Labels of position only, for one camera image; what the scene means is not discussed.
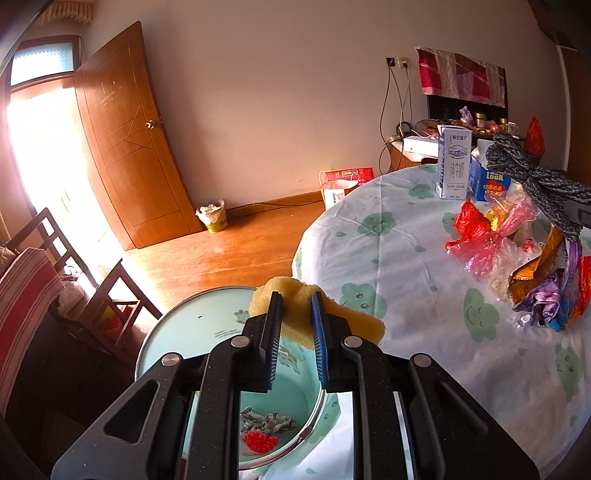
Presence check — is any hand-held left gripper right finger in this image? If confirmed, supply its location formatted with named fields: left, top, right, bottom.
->
left=310, top=291, right=540, bottom=480

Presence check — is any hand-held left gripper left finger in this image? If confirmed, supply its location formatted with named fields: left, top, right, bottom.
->
left=53, top=291, right=283, bottom=480

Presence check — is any yellow sponge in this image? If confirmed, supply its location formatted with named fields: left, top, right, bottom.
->
left=249, top=276, right=386, bottom=348

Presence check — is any light blue enamel basin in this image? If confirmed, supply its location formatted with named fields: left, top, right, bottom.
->
left=135, top=286, right=333, bottom=472

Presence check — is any clear plastic bag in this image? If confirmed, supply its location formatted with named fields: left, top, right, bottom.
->
left=487, top=237, right=543, bottom=298

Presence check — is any pink plastic bag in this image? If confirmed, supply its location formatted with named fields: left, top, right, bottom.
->
left=489, top=190, right=542, bottom=241

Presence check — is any orange snack wrapper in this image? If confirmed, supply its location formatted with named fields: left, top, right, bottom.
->
left=508, top=226, right=566, bottom=305

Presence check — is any crumpled grey wrapper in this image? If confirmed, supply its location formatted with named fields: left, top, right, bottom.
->
left=240, top=407, right=298, bottom=432

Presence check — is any yellow plastic bag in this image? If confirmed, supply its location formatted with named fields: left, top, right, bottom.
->
left=485, top=205, right=509, bottom=232

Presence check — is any red pointed ornament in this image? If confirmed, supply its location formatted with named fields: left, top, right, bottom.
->
left=526, top=116, right=546, bottom=155

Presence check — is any blue drink carton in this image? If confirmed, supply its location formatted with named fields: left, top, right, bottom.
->
left=470, top=138, right=512, bottom=202

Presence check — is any red mesh scrap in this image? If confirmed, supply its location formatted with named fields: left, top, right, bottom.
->
left=242, top=431, right=279, bottom=455

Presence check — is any purple foil wrapper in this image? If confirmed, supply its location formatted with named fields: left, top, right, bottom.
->
left=512, top=240, right=585, bottom=330

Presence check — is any red plastic bag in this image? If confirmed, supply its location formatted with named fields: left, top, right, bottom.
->
left=445, top=199, right=502, bottom=278

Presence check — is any white cloud-print tablecloth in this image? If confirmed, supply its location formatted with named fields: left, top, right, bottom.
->
left=240, top=162, right=591, bottom=480

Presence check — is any white milk carton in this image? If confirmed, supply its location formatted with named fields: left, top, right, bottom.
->
left=435, top=124, right=472, bottom=200

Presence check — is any yellow waste bin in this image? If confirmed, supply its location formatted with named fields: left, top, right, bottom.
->
left=196, top=199, right=229, bottom=234

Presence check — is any white paper bag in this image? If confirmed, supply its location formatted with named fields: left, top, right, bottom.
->
left=322, top=178, right=358, bottom=210

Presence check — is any dark wooden chair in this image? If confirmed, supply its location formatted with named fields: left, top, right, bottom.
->
left=9, top=208, right=162, bottom=365

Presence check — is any black television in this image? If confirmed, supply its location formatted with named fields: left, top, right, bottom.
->
left=427, top=95, right=506, bottom=125

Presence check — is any white set-top box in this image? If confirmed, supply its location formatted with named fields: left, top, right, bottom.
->
left=403, top=135, right=439, bottom=154

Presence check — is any red gift bag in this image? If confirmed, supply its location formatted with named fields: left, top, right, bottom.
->
left=318, top=167, right=375, bottom=190

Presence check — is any red patchwork cloth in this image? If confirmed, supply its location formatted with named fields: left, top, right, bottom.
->
left=416, top=46, right=506, bottom=108

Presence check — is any wooden television cabinet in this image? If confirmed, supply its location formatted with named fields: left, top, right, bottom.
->
left=383, top=120, right=522, bottom=174

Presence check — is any white stuffed bag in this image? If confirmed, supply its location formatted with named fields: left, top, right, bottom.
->
left=58, top=265, right=89, bottom=319

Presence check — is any red striped blanket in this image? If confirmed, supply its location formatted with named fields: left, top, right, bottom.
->
left=0, top=247, right=65, bottom=411

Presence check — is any wooden door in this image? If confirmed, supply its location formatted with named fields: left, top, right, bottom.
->
left=73, top=21, right=192, bottom=250

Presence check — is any frosted transom window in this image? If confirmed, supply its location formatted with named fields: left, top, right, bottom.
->
left=9, top=41, right=77, bottom=86

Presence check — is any tan curtain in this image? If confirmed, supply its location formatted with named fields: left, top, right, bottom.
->
left=37, top=0, right=95, bottom=26

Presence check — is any white power cable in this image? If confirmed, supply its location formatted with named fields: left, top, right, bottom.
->
left=399, top=68, right=414, bottom=134

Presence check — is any grey power cable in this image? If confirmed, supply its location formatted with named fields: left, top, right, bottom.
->
left=379, top=67, right=399, bottom=178

